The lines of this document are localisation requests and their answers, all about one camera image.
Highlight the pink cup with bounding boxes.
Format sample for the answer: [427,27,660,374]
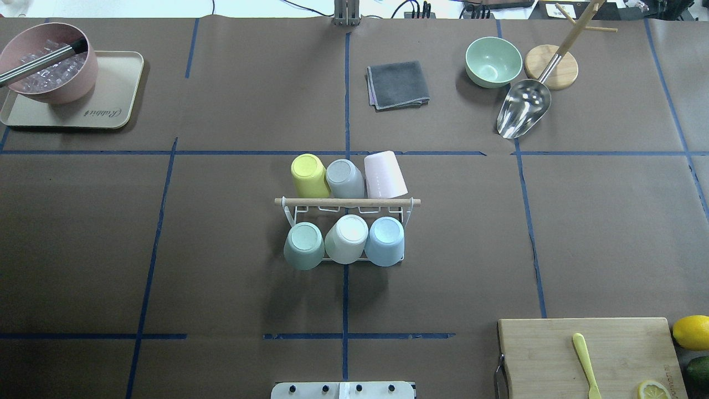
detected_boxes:
[364,151,408,199]

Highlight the mint green cup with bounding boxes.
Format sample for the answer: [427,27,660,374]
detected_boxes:
[283,222,326,270]

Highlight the grey cup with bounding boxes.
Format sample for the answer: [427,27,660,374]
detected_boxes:
[326,159,367,199]

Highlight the white cup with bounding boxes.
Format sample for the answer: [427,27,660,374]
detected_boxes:
[325,214,369,264]

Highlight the yellow cup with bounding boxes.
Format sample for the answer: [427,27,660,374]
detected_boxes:
[290,154,331,198]

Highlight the light blue cup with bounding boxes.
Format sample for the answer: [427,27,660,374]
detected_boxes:
[364,217,405,267]

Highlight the grey folded cloth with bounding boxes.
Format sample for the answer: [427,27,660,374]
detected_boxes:
[366,60,430,111]

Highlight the mint green bowl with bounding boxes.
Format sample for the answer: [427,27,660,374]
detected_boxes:
[464,37,523,89]

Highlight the metal scoop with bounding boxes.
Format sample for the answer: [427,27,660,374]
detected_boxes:
[496,53,565,139]

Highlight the wooden cutting board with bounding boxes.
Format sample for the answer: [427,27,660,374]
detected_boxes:
[498,318,688,398]

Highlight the beige serving tray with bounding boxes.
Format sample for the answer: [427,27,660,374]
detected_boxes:
[2,51,145,129]

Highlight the yellow plastic knife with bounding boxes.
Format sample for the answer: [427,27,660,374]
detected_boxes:
[572,332,602,398]

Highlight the pink bowl with ice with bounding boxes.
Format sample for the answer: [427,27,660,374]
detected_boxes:
[1,22,99,104]

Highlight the metal tongs in bowl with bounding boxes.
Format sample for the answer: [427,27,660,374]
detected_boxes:
[1,38,89,88]

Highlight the lemon slice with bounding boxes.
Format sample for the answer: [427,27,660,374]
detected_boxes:
[636,380,672,399]

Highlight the yellow lemon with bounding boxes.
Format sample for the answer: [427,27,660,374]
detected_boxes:
[672,315,708,351]

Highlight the green lime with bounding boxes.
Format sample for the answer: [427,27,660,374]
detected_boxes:
[685,355,708,392]

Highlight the white wire cup holder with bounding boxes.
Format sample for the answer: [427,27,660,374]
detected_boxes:
[275,197,422,262]

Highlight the aluminium frame post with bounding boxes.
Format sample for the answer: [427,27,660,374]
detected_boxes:
[332,0,361,26]

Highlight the white pillar mount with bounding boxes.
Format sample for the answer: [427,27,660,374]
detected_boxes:
[270,381,417,398]

